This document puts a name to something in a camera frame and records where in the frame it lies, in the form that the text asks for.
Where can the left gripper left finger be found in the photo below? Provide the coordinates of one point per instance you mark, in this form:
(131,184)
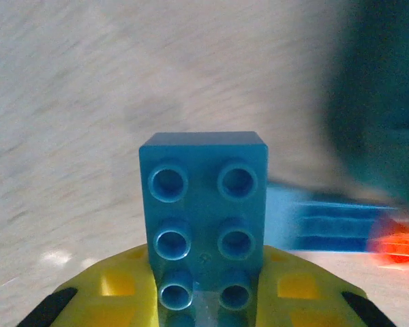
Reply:
(99,293)

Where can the teal plastic container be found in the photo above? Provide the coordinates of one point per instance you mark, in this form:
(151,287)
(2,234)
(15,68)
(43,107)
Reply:
(378,102)

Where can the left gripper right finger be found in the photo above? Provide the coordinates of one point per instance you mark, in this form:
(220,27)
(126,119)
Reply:
(310,293)

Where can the blue long lego brick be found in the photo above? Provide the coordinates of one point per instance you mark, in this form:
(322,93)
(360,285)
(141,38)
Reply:
(334,225)
(204,211)

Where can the orange square lego brick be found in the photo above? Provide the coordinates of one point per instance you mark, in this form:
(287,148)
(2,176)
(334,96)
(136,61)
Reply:
(400,243)

